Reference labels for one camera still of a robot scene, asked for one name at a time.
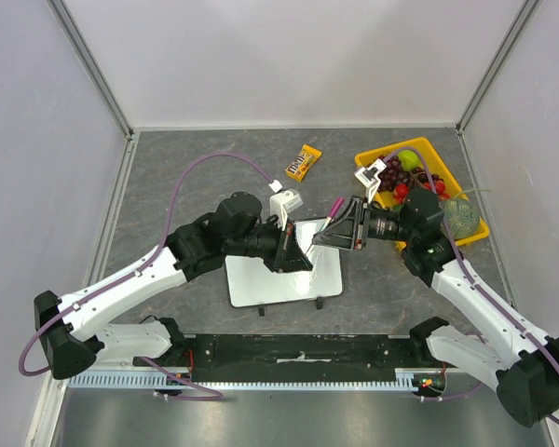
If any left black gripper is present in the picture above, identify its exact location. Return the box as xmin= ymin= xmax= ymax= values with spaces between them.
xmin=226 ymin=216 xmax=312 ymax=274

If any pink whiteboard marker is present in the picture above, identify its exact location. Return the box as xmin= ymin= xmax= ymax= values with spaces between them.
xmin=306 ymin=197 xmax=345 ymax=257

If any white whiteboard black frame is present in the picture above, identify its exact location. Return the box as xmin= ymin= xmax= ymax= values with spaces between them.
xmin=225 ymin=219 xmax=344 ymax=308

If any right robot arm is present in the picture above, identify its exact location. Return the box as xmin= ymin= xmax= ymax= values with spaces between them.
xmin=312 ymin=189 xmax=559 ymax=427

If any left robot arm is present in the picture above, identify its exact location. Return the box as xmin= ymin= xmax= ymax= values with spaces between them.
xmin=34 ymin=190 xmax=313 ymax=380

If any yellow candy packet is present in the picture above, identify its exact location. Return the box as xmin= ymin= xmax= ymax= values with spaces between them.
xmin=285 ymin=144 xmax=322 ymax=182

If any purple grape bunch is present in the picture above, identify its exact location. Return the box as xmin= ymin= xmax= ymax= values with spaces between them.
xmin=364 ymin=155 xmax=441 ymax=193

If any light green pear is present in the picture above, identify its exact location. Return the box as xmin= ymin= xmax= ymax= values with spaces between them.
xmin=397 ymin=149 xmax=422 ymax=172

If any yellow plastic tray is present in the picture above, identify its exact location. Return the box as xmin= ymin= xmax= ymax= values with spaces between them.
xmin=354 ymin=137 xmax=489 ymax=247

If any green netted melon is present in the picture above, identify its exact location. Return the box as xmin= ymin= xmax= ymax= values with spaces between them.
xmin=441 ymin=188 xmax=490 ymax=240

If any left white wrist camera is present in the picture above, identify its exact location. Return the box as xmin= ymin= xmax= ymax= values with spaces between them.
xmin=268 ymin=180 xmax=303 ymax=230

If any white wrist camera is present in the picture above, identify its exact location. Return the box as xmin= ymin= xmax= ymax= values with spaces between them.
xmin=354 ymin=158 xmax=387 ymax=204
xmin=268 ymin=180 xmax=303 ymax=230

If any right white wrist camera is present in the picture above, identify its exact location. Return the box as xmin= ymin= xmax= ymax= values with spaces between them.
xmin=354 ymin=158 xmax=387 ymax=204

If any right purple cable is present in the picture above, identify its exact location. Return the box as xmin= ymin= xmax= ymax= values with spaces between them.
xmin=384 ymin=147 xmax=559 ymax=437

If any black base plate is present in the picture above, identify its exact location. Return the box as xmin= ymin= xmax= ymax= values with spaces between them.
xmin=167 ymin=332 xmax=443 ymax=379

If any slotted cable duct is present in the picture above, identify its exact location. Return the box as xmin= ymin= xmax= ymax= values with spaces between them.
xmin=68 ymin=370 xmax=421 ymax=393

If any right aluminium frame post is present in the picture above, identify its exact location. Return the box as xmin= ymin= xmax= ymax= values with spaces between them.
xmin=456 ymin=0 xmax=540 ymax=136

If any aluminium frame post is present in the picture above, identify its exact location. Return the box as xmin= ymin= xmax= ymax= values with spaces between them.
xmin=47 ymin=0 xmax=133 ymax=138
xmin=456 ymin=0 xmax=540 ymax=136

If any left aluminium frame post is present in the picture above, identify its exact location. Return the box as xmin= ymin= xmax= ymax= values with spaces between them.
xmin=47 ymin=0 xmax=133 ymax=138

